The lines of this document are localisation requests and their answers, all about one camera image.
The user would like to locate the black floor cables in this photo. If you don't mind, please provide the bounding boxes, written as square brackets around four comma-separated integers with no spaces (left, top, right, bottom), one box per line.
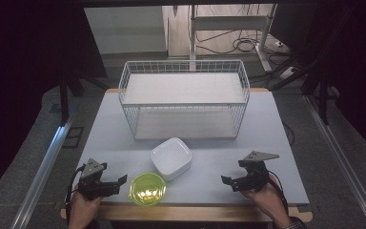
[194,29,295,55]

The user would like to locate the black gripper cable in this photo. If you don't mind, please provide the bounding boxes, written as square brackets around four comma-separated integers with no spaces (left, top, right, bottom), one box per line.
[64,164,86,223]
[267,171,290,218]

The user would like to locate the white square plate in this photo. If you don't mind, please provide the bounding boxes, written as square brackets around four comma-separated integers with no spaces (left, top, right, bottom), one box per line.
[150,136,193,182]

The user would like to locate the person's right hand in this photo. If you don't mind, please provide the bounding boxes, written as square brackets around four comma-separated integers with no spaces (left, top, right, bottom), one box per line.
[241,176,292,227]

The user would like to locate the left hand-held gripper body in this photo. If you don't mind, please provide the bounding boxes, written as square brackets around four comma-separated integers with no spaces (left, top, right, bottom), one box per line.
[77,157,122,201]

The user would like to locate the person's left hand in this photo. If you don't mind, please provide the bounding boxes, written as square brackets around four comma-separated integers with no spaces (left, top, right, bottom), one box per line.
[68,191,104,229]

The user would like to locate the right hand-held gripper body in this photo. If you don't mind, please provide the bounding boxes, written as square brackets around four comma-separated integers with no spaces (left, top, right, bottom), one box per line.
[234,151,280,193]

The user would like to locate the black square floor frame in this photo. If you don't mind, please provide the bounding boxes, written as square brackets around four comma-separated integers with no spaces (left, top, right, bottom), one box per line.
[62,126,85,149]

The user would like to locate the white metal desk frame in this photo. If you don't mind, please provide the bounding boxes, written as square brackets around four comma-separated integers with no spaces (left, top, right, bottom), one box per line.
[189,3,278,73]

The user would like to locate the black metal stand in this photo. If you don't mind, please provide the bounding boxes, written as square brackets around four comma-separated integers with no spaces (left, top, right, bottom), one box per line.
[58,63,109,126]
[300,60,342,126]

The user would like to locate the aluminium rail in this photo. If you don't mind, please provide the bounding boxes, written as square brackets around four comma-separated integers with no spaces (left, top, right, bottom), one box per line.
[10,118,77,229]
[302,94,366,229]

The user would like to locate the white power strip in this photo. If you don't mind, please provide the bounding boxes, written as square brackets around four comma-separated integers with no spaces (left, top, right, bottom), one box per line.
[278,66,297,80]

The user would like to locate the white wire rack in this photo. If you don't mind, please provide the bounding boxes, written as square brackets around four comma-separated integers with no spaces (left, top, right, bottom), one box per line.
[118,59,251,141]

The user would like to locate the green translucent cup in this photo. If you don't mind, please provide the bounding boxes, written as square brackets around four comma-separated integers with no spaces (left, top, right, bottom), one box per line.
[128,172,167,208]

